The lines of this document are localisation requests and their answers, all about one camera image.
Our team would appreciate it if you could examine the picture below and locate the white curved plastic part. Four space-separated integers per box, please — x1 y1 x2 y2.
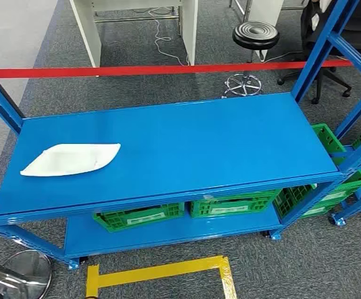
20 143 122 178

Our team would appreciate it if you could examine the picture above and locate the blue metal shelf rack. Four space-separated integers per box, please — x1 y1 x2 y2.
328 153 361 228
0 0 361 271

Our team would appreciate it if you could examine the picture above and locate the red barrier belt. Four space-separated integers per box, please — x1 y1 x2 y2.
0 57 361 80

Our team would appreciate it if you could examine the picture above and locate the yellow floor tape square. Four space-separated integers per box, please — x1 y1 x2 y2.
85 255 237 299

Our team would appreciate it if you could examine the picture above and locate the black round stool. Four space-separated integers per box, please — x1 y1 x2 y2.
222 21 281 98

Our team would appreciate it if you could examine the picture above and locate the white floor cable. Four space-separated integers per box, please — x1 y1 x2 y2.
147 7 190 67

